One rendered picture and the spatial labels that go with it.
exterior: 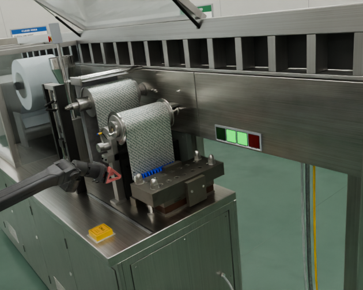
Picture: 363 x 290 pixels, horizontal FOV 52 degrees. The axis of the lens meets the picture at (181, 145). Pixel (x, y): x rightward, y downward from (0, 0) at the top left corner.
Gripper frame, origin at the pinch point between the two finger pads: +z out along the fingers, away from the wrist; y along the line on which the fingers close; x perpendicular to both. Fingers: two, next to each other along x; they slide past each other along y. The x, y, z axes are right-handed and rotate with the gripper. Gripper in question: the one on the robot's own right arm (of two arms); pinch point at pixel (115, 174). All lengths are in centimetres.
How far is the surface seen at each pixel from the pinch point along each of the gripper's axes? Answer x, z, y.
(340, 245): -18, 188, 16
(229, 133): 30, 29, 28
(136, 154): 10.4, 7.6, -0.2
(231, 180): -3, 217, -122
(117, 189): -7.7, 8.2, -8.0
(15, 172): -25, -7, -95
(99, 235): -21.8, -7.6, 13.5
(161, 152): 13.7, 20.2, -0.4
